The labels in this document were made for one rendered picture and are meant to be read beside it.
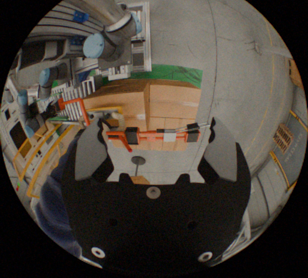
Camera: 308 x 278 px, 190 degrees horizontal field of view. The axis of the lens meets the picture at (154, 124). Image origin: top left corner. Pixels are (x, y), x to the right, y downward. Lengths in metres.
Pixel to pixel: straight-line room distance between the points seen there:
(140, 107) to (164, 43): 1.20
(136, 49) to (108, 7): 1.16
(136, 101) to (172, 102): 0.54
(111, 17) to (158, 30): 1.43
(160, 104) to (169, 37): 1.11
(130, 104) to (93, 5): 0.68
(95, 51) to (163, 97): 0.90
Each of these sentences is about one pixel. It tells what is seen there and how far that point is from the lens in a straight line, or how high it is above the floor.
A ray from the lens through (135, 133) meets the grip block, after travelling 0.54.
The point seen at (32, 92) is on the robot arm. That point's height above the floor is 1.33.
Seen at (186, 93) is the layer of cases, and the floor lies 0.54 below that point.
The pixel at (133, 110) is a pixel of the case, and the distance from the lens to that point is 0.77.
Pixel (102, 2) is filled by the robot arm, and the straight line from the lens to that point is 0.34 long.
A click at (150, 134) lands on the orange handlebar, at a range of 0.55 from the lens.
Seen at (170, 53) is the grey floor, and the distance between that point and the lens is 1.66.
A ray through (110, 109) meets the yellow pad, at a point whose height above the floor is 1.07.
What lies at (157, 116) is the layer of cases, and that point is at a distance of 1.23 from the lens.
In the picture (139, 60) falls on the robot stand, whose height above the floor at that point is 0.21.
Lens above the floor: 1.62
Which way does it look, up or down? 57 degrees down
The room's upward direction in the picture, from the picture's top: 177 degrees counter-clockwise
